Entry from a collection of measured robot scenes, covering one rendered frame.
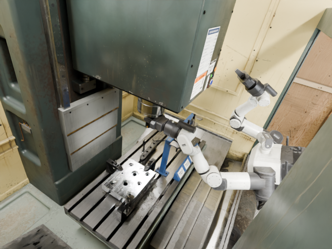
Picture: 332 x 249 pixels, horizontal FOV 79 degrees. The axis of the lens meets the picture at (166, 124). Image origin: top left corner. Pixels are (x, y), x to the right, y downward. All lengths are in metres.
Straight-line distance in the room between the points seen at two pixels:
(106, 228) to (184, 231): 0.53
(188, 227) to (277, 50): 1.47
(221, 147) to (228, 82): 0.66
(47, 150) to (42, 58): 0.54
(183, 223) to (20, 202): 1.23
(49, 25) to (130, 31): 0.38
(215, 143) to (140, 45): 1.51
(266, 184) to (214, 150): 1.03
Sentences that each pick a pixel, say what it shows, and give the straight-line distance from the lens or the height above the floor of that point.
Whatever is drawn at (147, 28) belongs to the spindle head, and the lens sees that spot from 0.86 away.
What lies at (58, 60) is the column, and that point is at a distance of 1.15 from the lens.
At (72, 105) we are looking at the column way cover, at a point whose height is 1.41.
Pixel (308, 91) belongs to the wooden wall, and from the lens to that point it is 3.64.
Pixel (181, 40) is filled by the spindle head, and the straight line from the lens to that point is 0.79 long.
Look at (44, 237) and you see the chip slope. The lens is 1.65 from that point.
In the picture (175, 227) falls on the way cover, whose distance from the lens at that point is 1.54.
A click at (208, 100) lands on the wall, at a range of 2.07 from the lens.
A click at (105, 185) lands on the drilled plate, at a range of 1.38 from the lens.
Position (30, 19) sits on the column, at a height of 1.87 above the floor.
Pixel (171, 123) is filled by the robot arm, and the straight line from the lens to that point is 1.05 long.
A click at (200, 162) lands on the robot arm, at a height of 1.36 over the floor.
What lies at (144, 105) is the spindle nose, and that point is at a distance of 1.02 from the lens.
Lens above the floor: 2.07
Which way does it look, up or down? 34 degrees down
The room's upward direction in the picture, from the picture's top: 11 degrees clockwise
